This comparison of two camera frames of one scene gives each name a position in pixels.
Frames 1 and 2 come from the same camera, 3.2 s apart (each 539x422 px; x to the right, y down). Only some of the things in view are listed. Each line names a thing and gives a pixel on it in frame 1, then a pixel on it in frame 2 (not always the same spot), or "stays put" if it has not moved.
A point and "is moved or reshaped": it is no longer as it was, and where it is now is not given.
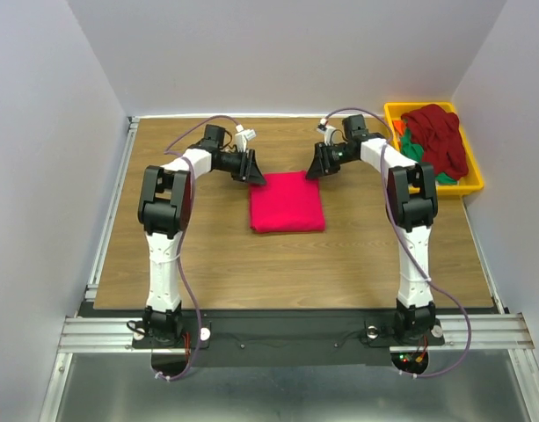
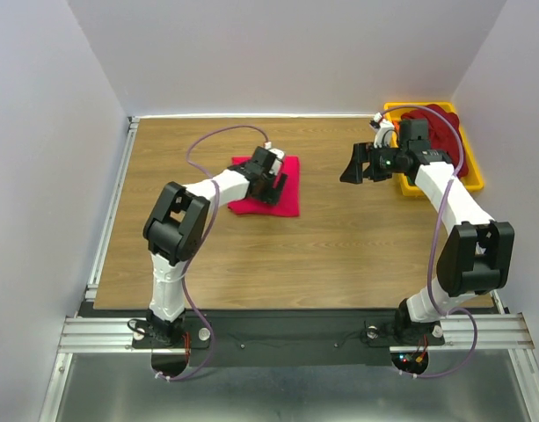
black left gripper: x=248 y=170 → x=269 y=195
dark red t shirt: x=438 y=134 stays put
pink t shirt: x=288 y=201 is moved or reshaped
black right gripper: x=321 y=164 → x=364 y=152
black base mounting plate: x=287 y=338 stays put
